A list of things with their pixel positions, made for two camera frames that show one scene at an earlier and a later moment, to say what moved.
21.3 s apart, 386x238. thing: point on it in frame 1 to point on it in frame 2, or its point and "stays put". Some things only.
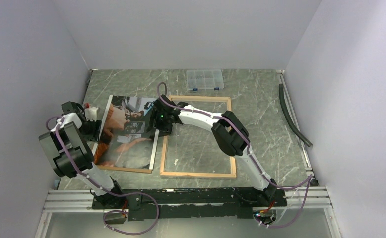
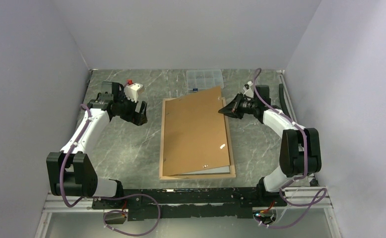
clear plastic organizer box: [204, 79] stays put
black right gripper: [164, 130] to [231, 109]
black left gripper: [94, 135] to [138, 118]
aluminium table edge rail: [283, 80] stays put
